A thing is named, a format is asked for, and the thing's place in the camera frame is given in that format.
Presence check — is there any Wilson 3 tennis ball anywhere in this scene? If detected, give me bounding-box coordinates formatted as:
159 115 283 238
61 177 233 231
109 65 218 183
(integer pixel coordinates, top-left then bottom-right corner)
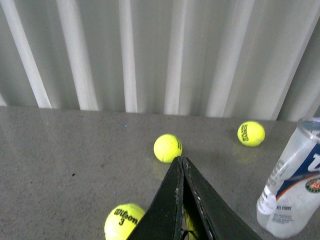
104 203 145 240

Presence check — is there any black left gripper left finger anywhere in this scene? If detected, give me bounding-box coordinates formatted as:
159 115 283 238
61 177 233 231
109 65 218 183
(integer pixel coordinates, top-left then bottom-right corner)
128 157 184 240

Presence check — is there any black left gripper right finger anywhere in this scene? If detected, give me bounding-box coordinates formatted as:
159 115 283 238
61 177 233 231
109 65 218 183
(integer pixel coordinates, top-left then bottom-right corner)
182 157 261 240

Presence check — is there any white pleated curtain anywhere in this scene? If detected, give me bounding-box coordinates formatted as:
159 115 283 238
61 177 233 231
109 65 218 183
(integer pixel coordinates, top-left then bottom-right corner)
0 0 320 121

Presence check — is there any Head Team tennis ball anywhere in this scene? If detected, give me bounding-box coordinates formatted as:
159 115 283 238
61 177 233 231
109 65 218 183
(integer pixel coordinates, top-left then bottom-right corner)
153 133 183 164

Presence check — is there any tennis ball far back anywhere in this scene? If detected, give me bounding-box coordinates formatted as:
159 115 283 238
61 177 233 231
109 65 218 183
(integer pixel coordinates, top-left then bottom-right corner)
237 121 265 147

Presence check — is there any clear Wilson tennis ball can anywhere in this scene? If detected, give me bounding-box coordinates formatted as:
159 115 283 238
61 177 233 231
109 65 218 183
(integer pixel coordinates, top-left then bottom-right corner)
256 117 320 239

